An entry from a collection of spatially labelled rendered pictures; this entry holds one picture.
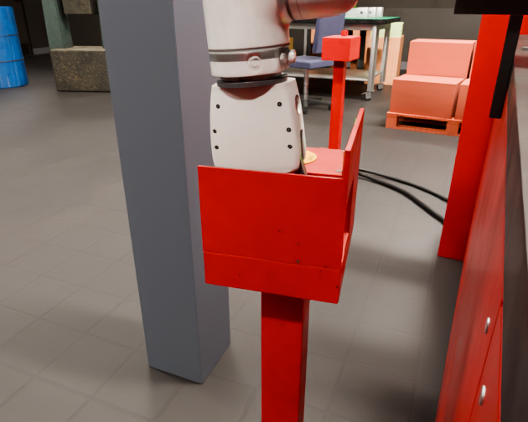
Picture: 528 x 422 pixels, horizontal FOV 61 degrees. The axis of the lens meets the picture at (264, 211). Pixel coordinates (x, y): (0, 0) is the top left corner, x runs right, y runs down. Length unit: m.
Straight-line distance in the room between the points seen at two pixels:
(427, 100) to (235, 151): 3.51
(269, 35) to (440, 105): 3.52
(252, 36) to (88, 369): 1.20
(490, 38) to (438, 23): 6.05
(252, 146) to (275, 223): 0.09
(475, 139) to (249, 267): 1.43
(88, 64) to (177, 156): 4.93
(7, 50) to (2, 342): 5.27
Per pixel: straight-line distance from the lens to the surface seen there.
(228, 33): 0.46
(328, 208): 0.47
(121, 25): 1.03
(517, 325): 0.20
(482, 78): 1.81
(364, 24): 5.10
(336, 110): 2.75
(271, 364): 0.70
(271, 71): 0.46
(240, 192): 0.48
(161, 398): 1.34
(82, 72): 5.95
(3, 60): 6.62
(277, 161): 0.49
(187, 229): 1.07
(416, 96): 3.97
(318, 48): 4.49
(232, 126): 0.49
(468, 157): 1.87
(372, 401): 1.34
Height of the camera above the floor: 0.97
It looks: 25 degrees down
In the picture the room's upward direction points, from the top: straight up
